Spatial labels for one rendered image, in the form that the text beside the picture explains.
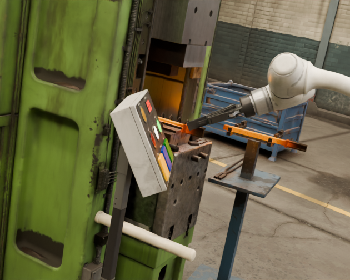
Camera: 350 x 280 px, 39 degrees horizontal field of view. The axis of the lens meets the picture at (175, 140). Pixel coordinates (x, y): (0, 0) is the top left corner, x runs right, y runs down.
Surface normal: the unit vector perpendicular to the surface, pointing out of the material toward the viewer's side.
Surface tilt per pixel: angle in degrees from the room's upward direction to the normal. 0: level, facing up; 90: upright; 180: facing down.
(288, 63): 65
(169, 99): 90
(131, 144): 90
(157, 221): 90
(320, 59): 90
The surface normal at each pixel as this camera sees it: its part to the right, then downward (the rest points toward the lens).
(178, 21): -0.47, 0.14
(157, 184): -0.06, 0.24
